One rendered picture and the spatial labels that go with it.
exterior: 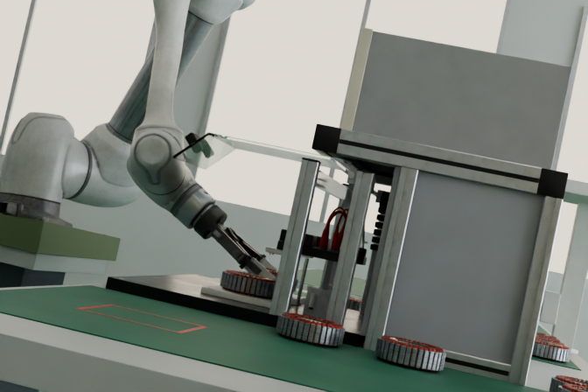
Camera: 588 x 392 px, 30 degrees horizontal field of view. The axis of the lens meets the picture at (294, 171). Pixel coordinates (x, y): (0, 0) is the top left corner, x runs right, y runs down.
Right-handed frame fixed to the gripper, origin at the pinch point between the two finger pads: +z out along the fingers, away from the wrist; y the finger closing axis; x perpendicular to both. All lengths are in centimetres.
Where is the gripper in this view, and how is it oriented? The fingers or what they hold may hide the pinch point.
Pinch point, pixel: (270, 277)
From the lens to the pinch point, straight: 240.1
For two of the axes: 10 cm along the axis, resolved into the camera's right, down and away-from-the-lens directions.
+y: 1.6, 0.8, 9.8
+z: 7.3, 6.5, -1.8
